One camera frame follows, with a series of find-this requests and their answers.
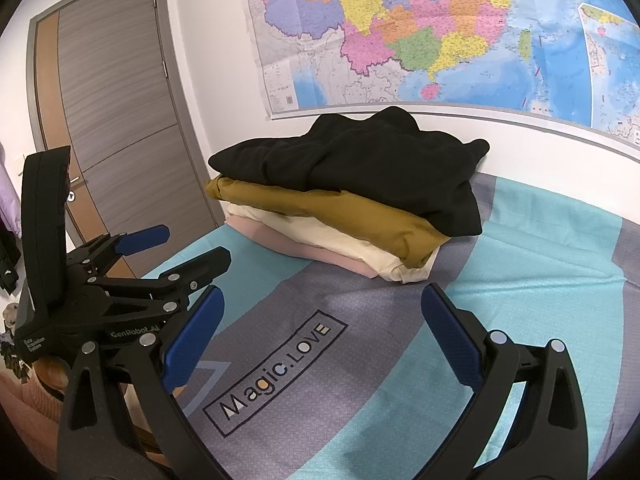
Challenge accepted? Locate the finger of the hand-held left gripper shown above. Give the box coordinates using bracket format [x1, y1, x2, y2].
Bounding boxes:
[87, 246, 232, 313]
[65, 224, 171, 281]

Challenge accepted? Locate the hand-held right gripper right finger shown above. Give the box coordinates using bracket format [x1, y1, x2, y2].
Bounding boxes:
[420, 282, 608, 480]

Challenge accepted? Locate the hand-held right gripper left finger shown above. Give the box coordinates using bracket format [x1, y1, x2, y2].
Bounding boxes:
[57, 284, 231, 480]

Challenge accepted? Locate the black garment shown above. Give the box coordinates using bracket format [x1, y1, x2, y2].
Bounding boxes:
[208, 108, 491, 237]

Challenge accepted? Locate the person's left forearm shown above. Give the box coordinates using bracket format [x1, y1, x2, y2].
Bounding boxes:
[0, 372, 63, 466]

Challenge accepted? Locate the person's left hand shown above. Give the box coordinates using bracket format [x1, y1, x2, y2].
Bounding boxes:
[35, 359, 73, 392]

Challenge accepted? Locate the dark hanging garment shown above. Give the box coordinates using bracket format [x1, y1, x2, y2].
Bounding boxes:
[0, 220, 23, 296]

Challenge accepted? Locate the purple hanging garment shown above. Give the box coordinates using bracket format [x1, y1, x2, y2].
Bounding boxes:
[0, 142, 23, 233]

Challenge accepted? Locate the printed teal grey bed sheet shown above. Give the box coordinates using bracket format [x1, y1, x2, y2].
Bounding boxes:
[125, 170, 640, 480]

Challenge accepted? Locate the pink garment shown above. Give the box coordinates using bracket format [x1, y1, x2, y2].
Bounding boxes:
[225, 215, 381, 278]

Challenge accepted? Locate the cream garment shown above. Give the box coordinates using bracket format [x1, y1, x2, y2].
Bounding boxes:
[223, 201, 441, 283]

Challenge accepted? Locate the mustard yellow garment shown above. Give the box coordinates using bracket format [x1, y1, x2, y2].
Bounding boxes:
[205, 175, 451, 271]

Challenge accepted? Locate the grey wooden door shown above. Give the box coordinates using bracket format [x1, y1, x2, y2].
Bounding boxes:
[29, 0, 226, 281]

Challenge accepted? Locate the colourful wall map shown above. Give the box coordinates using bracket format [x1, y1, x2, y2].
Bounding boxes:
[240, 0, 640, 148]

